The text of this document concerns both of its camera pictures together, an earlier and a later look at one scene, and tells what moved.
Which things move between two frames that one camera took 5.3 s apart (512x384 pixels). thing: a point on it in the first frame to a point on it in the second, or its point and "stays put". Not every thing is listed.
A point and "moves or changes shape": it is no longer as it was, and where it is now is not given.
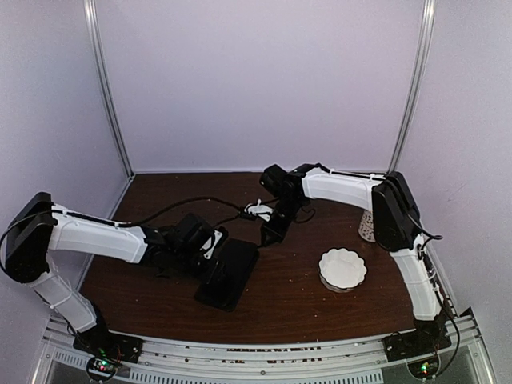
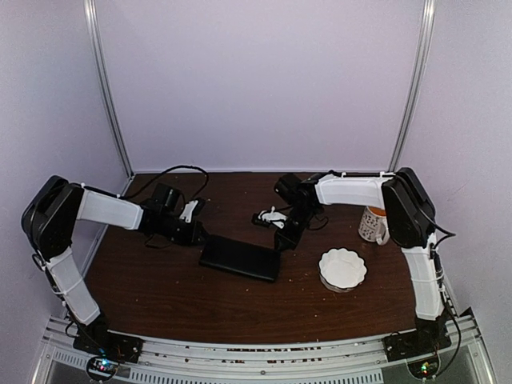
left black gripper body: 186,264 to 178,234
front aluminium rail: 358,360 stays put
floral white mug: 366,227 stays put
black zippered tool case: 223,284 moves or changes shape
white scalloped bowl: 340,270 stays put
